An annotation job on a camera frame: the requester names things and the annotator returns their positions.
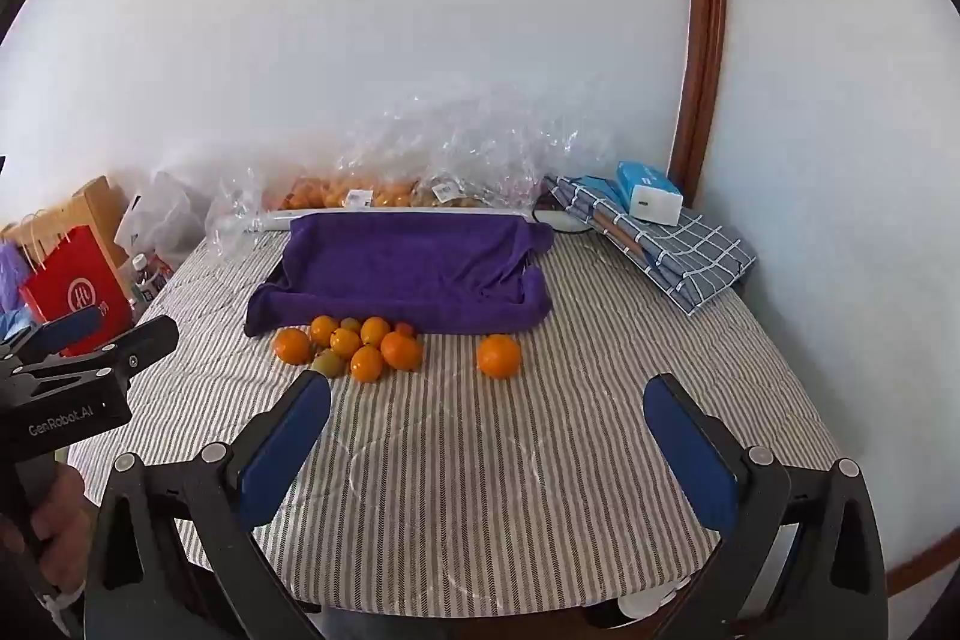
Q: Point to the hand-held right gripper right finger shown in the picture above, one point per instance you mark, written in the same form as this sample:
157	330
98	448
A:
690	452

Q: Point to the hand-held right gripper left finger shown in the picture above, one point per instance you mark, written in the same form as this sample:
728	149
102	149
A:
289	452

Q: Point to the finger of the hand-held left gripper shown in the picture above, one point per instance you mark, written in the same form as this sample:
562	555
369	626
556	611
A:
142	344
71	326

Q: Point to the greenish small mandarin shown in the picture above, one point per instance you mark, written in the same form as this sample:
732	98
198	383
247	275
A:
328	365

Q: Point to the person's left hand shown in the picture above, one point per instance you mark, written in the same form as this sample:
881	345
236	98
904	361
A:
64	520

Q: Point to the red paper bag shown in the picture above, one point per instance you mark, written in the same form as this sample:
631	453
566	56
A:
71	295

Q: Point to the plastic bottle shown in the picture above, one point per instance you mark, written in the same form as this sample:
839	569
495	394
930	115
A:
146	278

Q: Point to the purple fluffy item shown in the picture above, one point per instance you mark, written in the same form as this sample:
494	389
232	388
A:
9	269

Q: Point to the cardboard box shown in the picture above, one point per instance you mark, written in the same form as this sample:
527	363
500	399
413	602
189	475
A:
90	205

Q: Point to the white plastic bag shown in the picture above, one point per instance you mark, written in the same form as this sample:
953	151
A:
157	212

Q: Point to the empty clear plastic bag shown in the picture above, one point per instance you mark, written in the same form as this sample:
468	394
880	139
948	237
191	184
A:
232	209

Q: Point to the striped grey tablecloth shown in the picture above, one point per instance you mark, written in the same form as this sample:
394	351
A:
487	460

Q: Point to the blue checked folded cloth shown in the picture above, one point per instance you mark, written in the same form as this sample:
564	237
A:
675	250

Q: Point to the purple towel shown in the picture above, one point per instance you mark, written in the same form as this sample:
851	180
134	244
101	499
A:
405	269

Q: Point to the clear bag of oranges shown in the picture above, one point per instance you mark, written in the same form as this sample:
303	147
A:
352	190

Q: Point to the white round device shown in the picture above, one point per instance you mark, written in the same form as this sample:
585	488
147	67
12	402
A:
559	222

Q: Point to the blue white tissue pack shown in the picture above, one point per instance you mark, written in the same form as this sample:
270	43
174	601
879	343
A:
649	190

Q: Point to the clear bag of brown fruit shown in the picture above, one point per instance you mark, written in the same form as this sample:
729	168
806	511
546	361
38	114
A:
457	190

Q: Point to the brown wooden door frame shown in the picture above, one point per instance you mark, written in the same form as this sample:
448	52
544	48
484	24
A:
705	10

